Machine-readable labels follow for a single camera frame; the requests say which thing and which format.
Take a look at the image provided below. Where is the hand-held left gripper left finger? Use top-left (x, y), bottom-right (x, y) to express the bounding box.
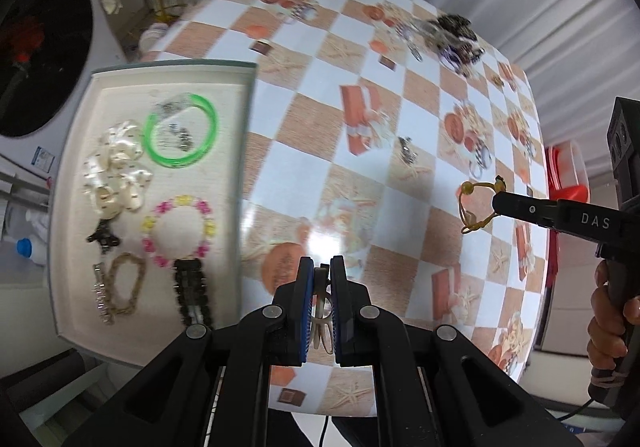
top-left (65, 257), bottom-right (314, 447)

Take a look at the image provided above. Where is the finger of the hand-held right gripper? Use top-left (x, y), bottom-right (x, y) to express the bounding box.
top-left (491, 190), bottom-right (626, 248)

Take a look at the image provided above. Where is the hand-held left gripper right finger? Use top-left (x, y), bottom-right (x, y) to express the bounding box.
top-left (330, 255), bottom-right (581, 447)

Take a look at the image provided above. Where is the translucent hair clip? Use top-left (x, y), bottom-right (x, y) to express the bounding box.
top-left (309, 266), bottom-right (335, 354)

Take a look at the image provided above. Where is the yellow cord bracelet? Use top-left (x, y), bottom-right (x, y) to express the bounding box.
top-left (457, 175), bottom-right (508, 234)

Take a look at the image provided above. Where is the black chain hair clip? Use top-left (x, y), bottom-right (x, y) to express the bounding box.
top-left (172, 259), bottom-right (215, 330)

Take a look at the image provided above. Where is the flower bead bracelet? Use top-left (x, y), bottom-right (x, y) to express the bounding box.
top-left (141, 195), bottom-right (217, 268)

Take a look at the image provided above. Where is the gold chain bracelet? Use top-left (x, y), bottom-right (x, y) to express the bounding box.
top-left (102, 252), bottom-right (148, 318)

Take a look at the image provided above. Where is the grey rimmed white tray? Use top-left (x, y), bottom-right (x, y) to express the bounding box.
top-left (47, 59), bottom-right (258, 368)

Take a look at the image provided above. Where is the silver rhinestone hair clip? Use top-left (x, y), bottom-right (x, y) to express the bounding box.
top-left (92, 263), bottom-right (116, 325)

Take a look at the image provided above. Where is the black hair claw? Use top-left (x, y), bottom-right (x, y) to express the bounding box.
top-left (86, 219), bottom-right (122, 255)

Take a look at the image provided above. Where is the person's right hand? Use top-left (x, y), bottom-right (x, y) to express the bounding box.
top-left (587, 259), bottom-right (640, 373)

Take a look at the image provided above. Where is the red plastic container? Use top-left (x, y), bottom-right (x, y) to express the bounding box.
top-left (545, 139), bottom-right (592, 204)

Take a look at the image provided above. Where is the checkered printed tablecloth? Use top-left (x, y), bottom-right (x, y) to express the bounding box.
top-left (150, 0), bottom-right (551, 420)

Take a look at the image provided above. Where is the purple white hair clip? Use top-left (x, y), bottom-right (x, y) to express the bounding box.
top-left (440, 47), bottom-right (468, 75)

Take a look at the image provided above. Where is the green bangle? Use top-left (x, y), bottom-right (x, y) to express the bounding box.
top-left (143, 94), bottom-right (219, 168)

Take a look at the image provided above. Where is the leopard print hair claw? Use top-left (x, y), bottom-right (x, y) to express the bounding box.
top-left (435, 14), bottom-right (476, 40)

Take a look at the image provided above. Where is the cream dotted scrunchie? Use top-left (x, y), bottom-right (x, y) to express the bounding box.
top-left (82, 119), bottom-right (153, 218)

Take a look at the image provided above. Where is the blue capped white bottle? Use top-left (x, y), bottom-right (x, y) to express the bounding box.
top-left (14, 237), bottom-right (51, 269)

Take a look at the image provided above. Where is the white washing machine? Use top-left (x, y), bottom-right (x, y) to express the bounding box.
top-left (0, 0), bottom-right (132, 180)

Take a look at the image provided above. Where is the silver keychain clasp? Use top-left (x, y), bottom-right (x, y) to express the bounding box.
top-left (397, 24), bottom-right (423, 62)

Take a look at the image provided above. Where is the black cable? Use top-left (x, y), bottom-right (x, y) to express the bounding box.
top-left (554, 399), bottom-right (597, 424)

